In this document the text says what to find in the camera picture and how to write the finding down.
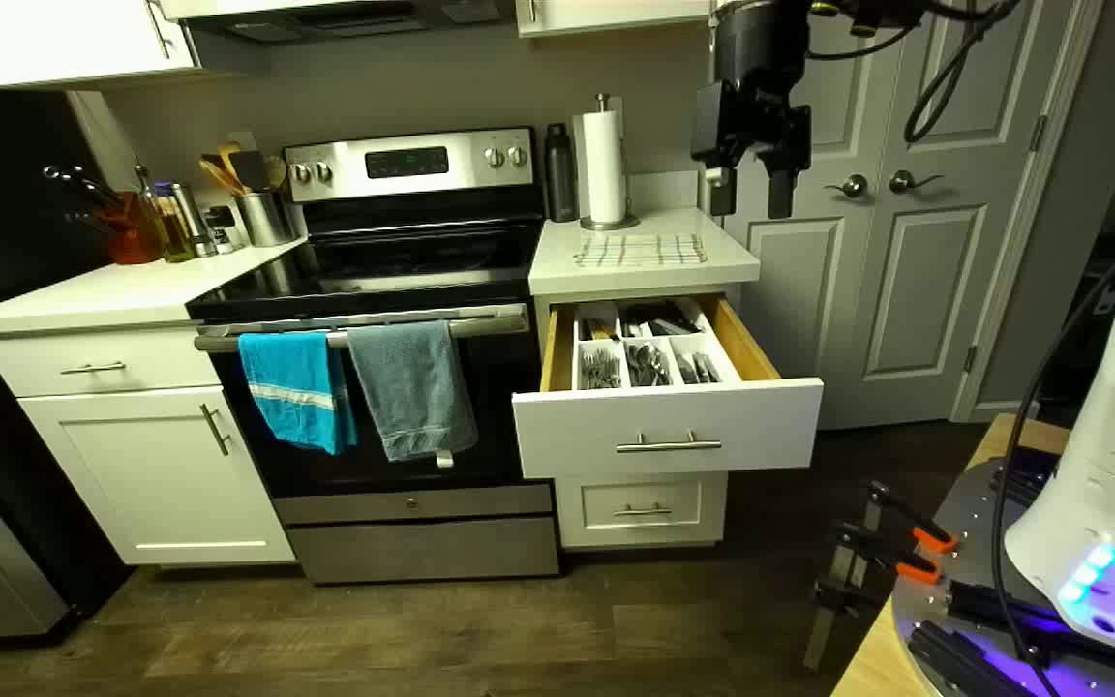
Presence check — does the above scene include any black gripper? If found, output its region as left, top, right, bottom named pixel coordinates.
left=689, top=48, right=808, bottom=219

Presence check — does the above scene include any white kitchen drawer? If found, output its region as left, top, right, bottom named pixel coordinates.
left=511, top=297, right=823, bottom=482

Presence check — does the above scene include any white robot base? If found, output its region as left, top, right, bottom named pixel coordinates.
left=1003, top=177, right=1115, bottom=673

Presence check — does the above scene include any white lower small drawer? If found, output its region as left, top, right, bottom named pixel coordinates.
left=555, top=478, right=729, bottom=549

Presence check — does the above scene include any white narrow countertop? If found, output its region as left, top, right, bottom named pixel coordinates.
left=528, top=210, right=759, bottom=297

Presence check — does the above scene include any white double closet door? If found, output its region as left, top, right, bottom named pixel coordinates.
left=729, top=0, right=1055, bottom=432

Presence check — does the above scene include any white paper towel roll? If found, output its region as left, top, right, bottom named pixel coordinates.
left=581, top=92, right=628, bottom=228

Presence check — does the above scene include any black water bottle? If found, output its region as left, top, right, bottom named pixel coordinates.
left=546, top=124, right=577, bottom=223

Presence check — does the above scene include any white cutlery tray organizer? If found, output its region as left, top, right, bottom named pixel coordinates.
left=572, top=297, right=741, bottom=390

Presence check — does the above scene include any stainless steel electric stove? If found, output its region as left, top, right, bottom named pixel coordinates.
left=188, top=124, right=563, bottom=587

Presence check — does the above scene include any grey-blue hanging towel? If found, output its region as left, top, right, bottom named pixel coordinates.
left=347, top=323, right=481, bottom=468

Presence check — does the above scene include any bright blue striped towel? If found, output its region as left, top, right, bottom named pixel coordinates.
left=237, top=334, right=360, bottom=459

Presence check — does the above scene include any utensil holder with utensils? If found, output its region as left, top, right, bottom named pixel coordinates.
left=201, top=149, right=294, bottom=247

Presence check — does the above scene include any red container on counter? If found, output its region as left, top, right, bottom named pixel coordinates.
left=95, top=193, right=164, bottom=263

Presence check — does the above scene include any white left base cabinet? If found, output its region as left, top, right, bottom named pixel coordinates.
left=0, top=325, right=294, bottom=567

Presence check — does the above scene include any white upper left cabinet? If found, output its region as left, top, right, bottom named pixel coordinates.
left=0, top=0, right=199, bottom=88

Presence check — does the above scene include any orange-handled black clamp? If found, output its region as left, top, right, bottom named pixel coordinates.
left=823, top=478, right=963, bottom=614
left=801, top=525, right=955, bottom=669

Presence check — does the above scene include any black thick robot cable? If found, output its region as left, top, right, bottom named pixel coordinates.
left=987, top=210, right=1115, bottom=697

